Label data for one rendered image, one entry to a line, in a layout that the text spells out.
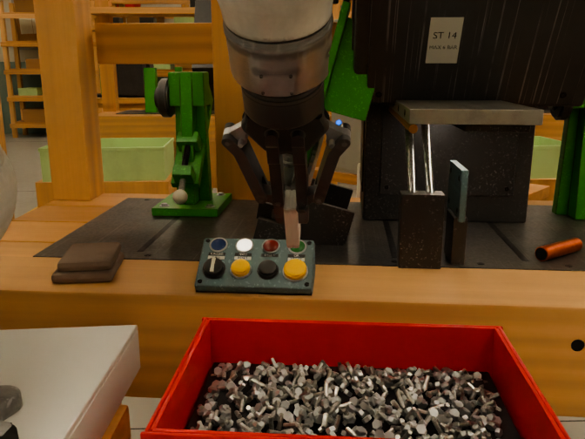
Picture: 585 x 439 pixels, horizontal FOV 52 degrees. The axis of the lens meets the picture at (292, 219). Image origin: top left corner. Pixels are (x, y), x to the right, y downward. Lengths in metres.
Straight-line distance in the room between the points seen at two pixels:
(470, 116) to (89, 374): 0.52
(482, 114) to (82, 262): 0.55
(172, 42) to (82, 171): 0.36
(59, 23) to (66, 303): 0.76
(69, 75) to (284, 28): 1.00
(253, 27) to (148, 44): 1.00
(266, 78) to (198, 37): 0.93
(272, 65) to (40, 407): 0.34
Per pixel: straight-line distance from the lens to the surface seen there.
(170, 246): 0.98
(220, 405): 0.57
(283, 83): 0.51
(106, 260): 0.84
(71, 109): 1.44
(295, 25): 0.47
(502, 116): 0.78
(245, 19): 0.47
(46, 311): 0.85
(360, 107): 0.94
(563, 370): 0.84
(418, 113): 0.76
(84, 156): 1.44
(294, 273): 0.75
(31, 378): 0.63
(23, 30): 11.79
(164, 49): 1.45
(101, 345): 0.66
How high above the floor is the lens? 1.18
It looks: 14 degrees down
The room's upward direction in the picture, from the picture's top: straight up
